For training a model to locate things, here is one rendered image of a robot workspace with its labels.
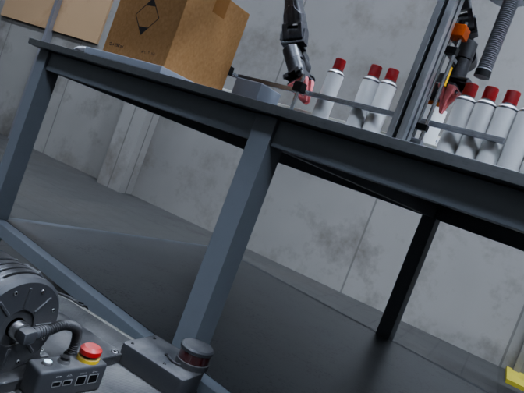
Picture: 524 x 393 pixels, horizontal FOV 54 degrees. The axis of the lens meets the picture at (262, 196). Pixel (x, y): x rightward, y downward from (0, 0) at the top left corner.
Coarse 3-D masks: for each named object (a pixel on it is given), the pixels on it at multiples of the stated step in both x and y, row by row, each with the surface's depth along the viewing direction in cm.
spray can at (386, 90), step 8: (392, 72) 144; (384, 80) 144; (392, 80) 144; (384, 88) 143; (392, 88) 143; (376, 96) 144; (384, 96) 143; (392, 96) 144; (376, 104) 144; (384, 104) 143; (368, 112) 145; (368, 120) 144; (376, 120) 143; (368, 128) 144; (376, 128) 144
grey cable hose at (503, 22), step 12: (504, 0) 119; (516, 0) 118; (504, 12) 119; (504, 24) 118; (492, 36) 119; (504, 36) 119; (492, 48) 119; (480, 60) 120; (492, 60) 119; (480, 72) 119
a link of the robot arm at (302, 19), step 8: (288, 0) 163; (296, 0) 162; (288, 8) 163; (296, 8) 162; (288, 16) 164; (296, 16) 163; (304, 16) 165; (288, 24) 166; (304, 24) 165; (288, 32) 165; (296, 32) 164; (288, 40) 166
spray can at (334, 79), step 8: (336, 64) 154; (344, 64) 154; (328, 72) 155; (336, 72) 153; (328, 80) 154; (336, 80) 153; (328, 88) 154; (336, 88) 154; (336, 96) 155; (320, 104) 154; (328, 104) 154; (320, 112) 154; (328, 112) 155
